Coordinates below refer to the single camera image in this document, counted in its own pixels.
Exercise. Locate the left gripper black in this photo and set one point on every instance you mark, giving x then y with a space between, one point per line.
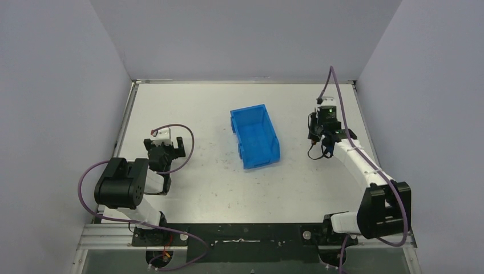
173 150

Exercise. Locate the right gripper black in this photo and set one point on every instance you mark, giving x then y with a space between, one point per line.
314 136

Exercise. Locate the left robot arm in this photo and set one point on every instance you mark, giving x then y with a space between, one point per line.
123 185

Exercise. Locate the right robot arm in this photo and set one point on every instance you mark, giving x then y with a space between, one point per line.
385 207

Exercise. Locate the blue plastic bin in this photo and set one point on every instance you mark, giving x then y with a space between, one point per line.
258 144

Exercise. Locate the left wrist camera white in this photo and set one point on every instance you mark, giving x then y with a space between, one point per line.
161 136

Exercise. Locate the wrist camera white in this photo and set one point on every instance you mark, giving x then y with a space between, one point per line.
327 101
161 136

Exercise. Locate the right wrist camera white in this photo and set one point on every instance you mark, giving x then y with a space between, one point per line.
327 101

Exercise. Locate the aluminium frame rail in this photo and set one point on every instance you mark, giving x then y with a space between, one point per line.
116 236

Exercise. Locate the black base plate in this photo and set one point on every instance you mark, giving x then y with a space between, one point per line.
307 242

